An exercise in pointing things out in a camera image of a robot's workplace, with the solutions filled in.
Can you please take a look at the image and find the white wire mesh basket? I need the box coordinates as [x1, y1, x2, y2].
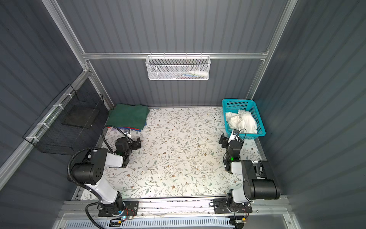
[145, 56, 211, 81]

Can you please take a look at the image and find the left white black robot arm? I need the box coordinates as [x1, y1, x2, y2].
[67, 137, 141, 216]

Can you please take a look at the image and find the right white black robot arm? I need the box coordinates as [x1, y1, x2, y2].
[213, 133, 281, 214]

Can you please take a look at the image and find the teal plastic basket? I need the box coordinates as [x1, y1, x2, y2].
[222, 99, 266, 140]

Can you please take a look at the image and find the white slotted cable duct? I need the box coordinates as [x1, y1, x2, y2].
[65, 217, 235, 229]

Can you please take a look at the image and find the floral table cloth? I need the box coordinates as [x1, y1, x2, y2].
[103, 107, 243, 198]

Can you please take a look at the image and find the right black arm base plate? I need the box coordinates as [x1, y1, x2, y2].
[212, 198, 253, 214]

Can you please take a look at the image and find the black wire mesh basket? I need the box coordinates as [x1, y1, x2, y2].
[23, 85, 108, 156]

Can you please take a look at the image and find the white t shirt with print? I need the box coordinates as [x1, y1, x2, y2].
[226, 110, 258, 134]

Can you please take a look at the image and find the folded green t shirt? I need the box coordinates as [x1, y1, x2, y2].
[106, 104, 150, 127]

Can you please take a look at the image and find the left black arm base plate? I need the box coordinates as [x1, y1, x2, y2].
[97, 201, 139, 217]

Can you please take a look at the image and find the white bottle in basket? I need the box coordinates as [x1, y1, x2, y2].
[189, 70, 209, 77]

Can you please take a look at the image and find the folded blue t shirt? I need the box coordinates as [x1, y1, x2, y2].
[116, 123, 147, 132]

